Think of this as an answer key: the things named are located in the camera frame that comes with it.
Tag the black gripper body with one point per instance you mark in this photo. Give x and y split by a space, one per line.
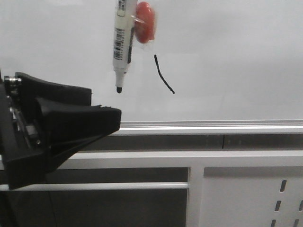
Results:
25 130

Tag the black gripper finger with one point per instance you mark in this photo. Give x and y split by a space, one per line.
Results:
66 128
61 92

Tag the white black whiteboard marker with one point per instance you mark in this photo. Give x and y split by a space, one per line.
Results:
123 39

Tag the red round magnet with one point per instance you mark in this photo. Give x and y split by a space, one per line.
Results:
145 25

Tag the white whiteboard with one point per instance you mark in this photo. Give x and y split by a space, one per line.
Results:
214 66

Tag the white metal stand frame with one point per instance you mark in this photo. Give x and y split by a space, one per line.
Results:
262 188

